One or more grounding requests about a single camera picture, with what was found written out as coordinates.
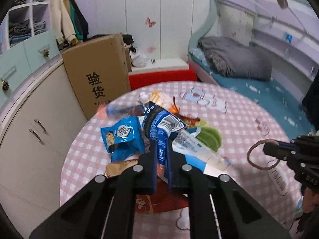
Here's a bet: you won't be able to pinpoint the orange white snack packet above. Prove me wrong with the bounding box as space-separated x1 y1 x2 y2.
138 90 179 114

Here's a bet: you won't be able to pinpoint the blue bed sheet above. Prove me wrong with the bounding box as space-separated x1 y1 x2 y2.
189 48 316 139

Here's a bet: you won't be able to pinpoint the red storage box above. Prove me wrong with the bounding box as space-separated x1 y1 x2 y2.
129 69 197 90

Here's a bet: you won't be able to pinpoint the person's right hand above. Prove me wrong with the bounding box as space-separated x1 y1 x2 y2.
296 187 319 232

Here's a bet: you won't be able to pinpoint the cream cabinet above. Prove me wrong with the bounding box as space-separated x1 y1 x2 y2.
1 65 87 238

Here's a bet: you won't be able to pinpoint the light blue cookie packet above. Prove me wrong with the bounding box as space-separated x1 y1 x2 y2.
100 116 145 162

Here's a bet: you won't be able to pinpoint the tan snack packet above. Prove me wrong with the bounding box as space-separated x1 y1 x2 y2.
104 159 138 178

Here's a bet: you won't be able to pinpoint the grey blanket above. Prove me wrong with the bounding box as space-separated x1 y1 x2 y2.
198 36 272 81

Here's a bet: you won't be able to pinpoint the brown hair tie ring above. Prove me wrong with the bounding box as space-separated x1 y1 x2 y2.
246 139 282 171

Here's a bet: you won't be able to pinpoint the hanging clothes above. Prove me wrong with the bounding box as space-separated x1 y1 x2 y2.
49 0 89 49

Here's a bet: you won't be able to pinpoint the white plastic bag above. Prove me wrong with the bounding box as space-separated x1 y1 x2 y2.
130 49 148 68

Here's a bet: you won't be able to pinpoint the dark blue snack wrapper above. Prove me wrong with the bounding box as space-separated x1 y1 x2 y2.
142 101 187 166

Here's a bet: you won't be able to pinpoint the pink checkered tablecloth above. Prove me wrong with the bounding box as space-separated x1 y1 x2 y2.
60 82 302 235

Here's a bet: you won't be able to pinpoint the mint drawer unit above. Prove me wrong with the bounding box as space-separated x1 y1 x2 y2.
1 30 59 105

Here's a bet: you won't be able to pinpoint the white cubby shelf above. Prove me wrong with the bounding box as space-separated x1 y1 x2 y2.
1 0 51 53

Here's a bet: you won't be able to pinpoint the blue plastic wrapper strip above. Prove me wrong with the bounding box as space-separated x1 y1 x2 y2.
97 104 145 118

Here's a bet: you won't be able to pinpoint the brown cardboard box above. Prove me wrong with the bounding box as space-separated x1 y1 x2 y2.
62 34 131 119

